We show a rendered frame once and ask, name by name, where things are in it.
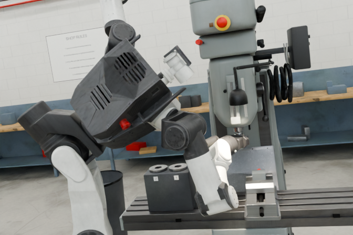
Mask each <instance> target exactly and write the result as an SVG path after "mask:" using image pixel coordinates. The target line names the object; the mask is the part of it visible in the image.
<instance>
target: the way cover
mask: <svg viewBox="0 0 353 235"><path fill-rule="evenodd" d="M231 161H232V162H231V164H230V165H229V168H228V170H227V172H226V174H227V181H228V183H229V186H232V187H233V188H234V189H235V191H236V192H244V191H246V174H252V171H253V170H257V169H261V170H263V169H264V170H265V173H272V174H273V181H274V185H275V186H276V190H279V187H278V179H277V171H276V162H275V153H274V146H273V145H272V146H264V147H263V146H258V147H246V148H243V149H240V150H237V152H236V153H235V154H233V155H232V156H231Z"/></svg>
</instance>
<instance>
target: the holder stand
mask: <svg viewBox="0 0 353 235"><path fill-rule="evenodd" d="M144 183H145V187H146V194H147V201H148V208H149V212H153V211H184V210H193V209H194V207H195V204H196V201H195V198H194V196H195V194H196V188H195V184H194V181H193V179H192V176H191V173H190V171H189V168H188V166H187V164H184V163H179V164H174V165H171V166H167V165H155V166H152V167H150V168H149V169H148V171H147V172H146V173H145V174H144Z"/></svg>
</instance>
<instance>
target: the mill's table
mask: <svg viewBox="0 0 353 235"><path fill-rule="evenodd" d="M236 194H237V197H238V207H237V208H235V209H231V210H228V211H224V212H220V213H216V214H213V215H209V216H206V217H205V216H203V215H201V213H200V211H199V208H198V206H197V203H196V204H195V207H194V209H193V210H184V211H153V212H149V208H148V201H147V197H146V196H140V197H136V198H135V199H134V200H133V201H132V202H131V204H130V205H129V206H128V208H127V209H126V210H125V211H124V212H123V214H122V215H121V216H120V218H119V219H120V225H121V230H124V231H143V230H190V229H236V228H282V227H329V226H353V187H336V188H313V189H290V190H277V196H278V202H279V208H280V212H281V220H262V221H245V218H244V214H245V194H246V192H245V191H244V192H236Z"/></svg>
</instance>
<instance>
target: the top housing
mask: <svg viewBox="0 0 353 235"><path fill-rule="evenodd" d="M189 4H190V13H191V22H192V29H193V32H194V34H195V35H197V36H205V35H211V34H219V33H225V32H230V31H237V30H244V29H251V28H252V29H254V30H255V29H256V24H257V18H256V8H255V0H189ZM220 15H226V16H227V17H228V18H229V19H230V21H231V24H230V27H229V28H228V29H227V30H225V31H220V30H218V29H217V28H216V27H215V19H216V18H217V17H218V16H220ZM209 23H213V27H209Z"/></svg>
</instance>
